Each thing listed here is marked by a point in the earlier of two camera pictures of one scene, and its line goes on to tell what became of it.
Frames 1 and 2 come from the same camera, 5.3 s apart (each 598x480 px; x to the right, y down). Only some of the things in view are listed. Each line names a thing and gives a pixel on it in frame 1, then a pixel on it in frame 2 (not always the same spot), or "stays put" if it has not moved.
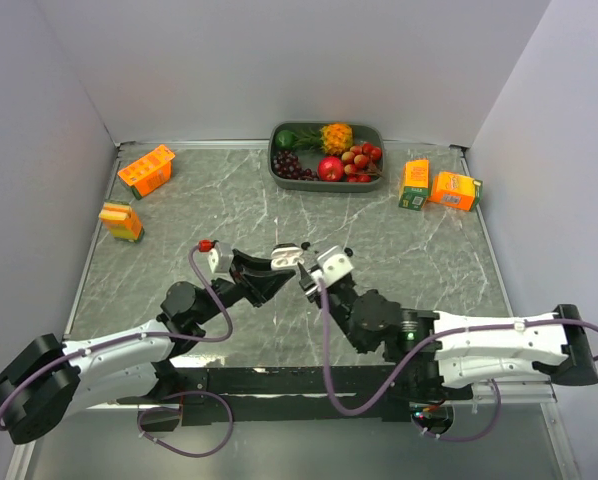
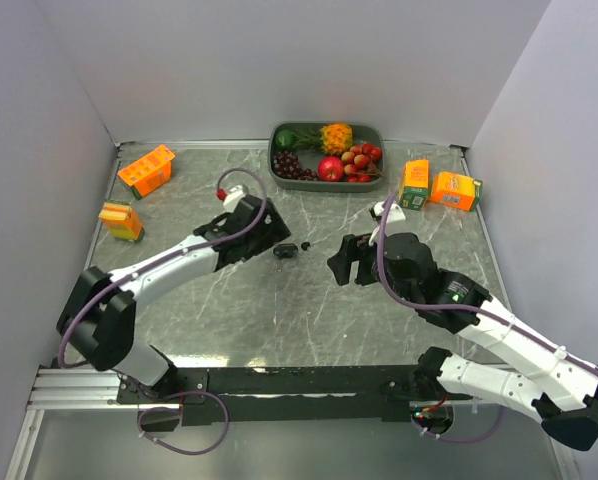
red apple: x=330 y=169 stays put
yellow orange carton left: x=121 y=220 stays put
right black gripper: x=305 y=281 → x=353 y=247
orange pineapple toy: x=333 y=139 stays put
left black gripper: x=254 y=279 → x=274 y=231
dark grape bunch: x=285 y=164 stays put
